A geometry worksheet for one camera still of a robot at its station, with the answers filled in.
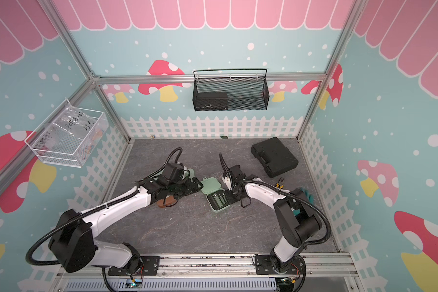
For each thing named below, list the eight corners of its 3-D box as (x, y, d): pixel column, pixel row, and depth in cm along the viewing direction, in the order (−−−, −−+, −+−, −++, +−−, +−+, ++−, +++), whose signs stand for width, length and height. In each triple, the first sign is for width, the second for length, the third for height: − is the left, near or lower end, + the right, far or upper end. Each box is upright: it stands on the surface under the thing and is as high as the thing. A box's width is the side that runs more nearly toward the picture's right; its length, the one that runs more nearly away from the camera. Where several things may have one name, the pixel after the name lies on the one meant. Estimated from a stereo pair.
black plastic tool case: (269, 179, 103) (271, 173, 98) (249, 151, 116) (250, 145, 111) (296, 166, 108) (300, 160, 103) (274, 142, 121) (276, 135, 116)
